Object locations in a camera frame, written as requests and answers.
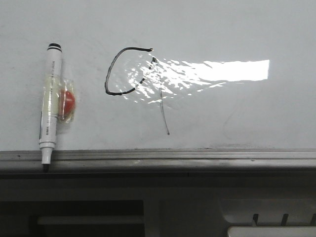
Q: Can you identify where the white whiteboard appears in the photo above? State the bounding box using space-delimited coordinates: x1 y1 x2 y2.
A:
0 0 316 151

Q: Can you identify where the white black whiteboard marker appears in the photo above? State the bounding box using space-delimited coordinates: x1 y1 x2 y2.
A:
39 43 62 173

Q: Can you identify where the grey aluminium whiteboard frame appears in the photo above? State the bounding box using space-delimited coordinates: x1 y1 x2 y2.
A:
0 149 316 178

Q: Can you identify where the red magnet taped to marker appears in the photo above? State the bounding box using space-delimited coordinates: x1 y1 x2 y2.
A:
58 79 76 123

